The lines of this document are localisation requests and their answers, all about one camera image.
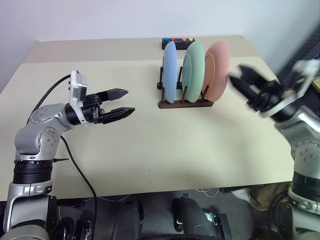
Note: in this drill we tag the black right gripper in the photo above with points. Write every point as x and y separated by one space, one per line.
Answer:
267 96

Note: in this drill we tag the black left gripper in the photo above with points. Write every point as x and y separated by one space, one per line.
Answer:
93 107

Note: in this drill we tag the pink plate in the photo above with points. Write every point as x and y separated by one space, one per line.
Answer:
217 70

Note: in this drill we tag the green plate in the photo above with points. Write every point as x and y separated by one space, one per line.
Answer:
192 72

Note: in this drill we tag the blue plate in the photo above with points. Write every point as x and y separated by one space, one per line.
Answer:
170 72

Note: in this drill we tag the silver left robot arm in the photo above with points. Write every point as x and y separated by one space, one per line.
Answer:
37 140

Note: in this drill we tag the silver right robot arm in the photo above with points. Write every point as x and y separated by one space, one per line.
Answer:
300 125

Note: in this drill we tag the dark wooden dish rack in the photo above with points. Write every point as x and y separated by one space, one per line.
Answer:
185 104

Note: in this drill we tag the black ribbed panel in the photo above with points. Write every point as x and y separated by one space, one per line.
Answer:
297 50

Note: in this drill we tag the black button box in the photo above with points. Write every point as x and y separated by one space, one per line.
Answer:
181 45

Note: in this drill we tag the white shoe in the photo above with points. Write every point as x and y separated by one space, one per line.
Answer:
241 194

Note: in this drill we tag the dark grey rounded cover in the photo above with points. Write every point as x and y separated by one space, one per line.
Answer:
127 220
190 215

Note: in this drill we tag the khaki trouser leg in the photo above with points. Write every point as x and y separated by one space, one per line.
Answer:
270 197

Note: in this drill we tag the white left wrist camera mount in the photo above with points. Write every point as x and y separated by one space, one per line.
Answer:
77 92

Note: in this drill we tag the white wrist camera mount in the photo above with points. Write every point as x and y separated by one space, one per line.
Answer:
302 75
77 92

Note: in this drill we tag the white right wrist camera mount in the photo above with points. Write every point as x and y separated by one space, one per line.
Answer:
302 75

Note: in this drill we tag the black metal bracket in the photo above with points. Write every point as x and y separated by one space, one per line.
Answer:
217 223

